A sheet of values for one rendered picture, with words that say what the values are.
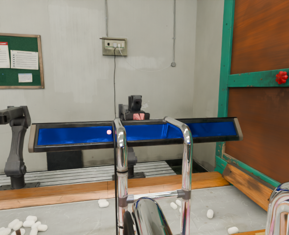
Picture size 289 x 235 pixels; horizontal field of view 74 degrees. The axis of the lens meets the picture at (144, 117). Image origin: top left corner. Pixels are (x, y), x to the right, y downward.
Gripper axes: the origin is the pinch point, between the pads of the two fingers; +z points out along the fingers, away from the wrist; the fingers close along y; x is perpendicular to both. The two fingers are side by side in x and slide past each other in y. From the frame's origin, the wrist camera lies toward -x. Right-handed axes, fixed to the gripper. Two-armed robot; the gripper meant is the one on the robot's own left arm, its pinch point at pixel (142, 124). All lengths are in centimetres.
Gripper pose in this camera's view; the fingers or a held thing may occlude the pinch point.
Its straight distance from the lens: 73.7
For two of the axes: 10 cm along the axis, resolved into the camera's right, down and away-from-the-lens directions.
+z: 2.2, 1.8, -9.6
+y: 9.8, -0.3, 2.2
